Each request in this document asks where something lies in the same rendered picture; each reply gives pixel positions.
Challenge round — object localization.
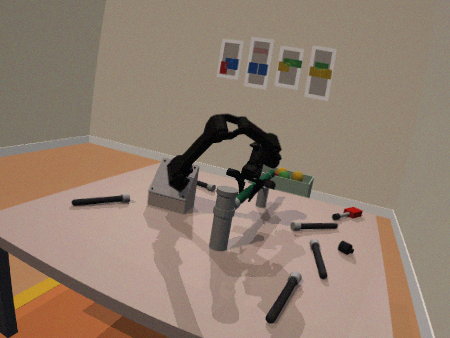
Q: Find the green cylinder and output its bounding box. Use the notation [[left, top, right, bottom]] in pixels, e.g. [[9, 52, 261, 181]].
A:
[[236, 170, 276, 205]]

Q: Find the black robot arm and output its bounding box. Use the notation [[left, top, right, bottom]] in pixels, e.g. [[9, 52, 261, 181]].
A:
[[167, 114, 281, 192]]

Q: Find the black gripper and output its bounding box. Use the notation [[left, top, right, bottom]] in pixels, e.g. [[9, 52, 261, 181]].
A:
[[226, 159, 276, 202]]

